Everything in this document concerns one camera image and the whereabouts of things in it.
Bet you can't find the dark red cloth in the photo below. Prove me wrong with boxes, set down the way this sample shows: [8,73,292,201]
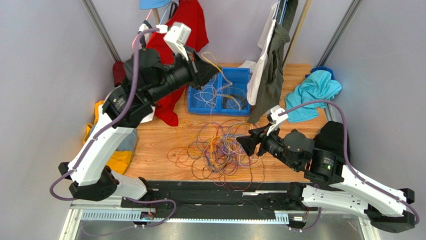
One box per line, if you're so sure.
[112,61,128,87]

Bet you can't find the metal corner rail left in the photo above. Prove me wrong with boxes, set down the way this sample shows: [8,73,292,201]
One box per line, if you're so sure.
[81,0,121,62]

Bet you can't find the blue hat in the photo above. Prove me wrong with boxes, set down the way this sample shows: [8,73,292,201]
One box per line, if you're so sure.
[138,0,172,10]

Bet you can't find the metal corner rail right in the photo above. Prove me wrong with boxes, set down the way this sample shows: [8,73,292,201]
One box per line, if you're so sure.
[316,0,363,67]

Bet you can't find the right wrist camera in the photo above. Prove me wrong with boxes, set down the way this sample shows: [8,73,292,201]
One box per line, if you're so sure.
[265,105,289,136]

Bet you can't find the blue divided plastic bin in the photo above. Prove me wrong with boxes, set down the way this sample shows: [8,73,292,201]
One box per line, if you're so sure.
[187,67,251,117]

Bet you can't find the red t-shirt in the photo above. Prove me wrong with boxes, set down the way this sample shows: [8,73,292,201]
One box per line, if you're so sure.
[147,0,209,127]

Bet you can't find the white cloth with black trim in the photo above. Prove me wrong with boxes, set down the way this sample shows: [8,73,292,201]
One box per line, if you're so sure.
[99,20,157,125]

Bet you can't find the turquoise cloth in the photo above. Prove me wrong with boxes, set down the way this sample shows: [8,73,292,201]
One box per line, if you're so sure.
[284,70,342,123]

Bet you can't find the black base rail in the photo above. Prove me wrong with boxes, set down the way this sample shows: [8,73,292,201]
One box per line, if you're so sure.
[71,180,372,225]

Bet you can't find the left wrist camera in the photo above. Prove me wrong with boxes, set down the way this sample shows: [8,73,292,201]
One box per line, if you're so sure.
[155,22,192,61]

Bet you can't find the metal corner rail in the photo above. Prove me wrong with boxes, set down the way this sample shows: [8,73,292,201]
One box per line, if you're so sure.
[316,0,363,67]
[81,0,121,62]

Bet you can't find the coiled black cable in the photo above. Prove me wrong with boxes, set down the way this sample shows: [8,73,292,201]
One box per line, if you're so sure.
[221,93,248,111]

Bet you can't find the olive green hanging garment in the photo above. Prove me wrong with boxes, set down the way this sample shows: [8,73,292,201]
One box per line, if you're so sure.
[247,0,299,124]

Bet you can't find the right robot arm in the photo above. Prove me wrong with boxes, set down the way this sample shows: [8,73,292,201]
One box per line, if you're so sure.
[236,126,419,234]

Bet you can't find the wooden pole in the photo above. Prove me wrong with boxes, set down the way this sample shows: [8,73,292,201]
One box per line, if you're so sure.
[283,0,312,69]

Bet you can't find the pale wire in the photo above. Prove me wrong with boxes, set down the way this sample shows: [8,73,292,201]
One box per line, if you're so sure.
[193,83,219,111]

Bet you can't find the pink hanger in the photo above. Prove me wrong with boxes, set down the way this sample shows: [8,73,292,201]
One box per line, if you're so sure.
[132,9,153,48]

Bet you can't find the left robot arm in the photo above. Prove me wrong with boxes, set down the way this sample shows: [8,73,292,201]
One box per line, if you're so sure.
[58,47,220,202]

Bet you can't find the dark blue cloth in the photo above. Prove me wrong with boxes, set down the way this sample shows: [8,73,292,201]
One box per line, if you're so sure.
[304,66,336,80]

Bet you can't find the coloured wires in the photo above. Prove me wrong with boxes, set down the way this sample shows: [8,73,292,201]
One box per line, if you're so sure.
[166,51,265,191]

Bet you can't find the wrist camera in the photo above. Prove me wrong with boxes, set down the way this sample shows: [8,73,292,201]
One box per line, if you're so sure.
[155,22,192,61]
[265,105,289,136]

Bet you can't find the grey-blue cloth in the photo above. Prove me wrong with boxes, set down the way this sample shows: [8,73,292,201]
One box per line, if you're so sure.
[116,128,138,152]

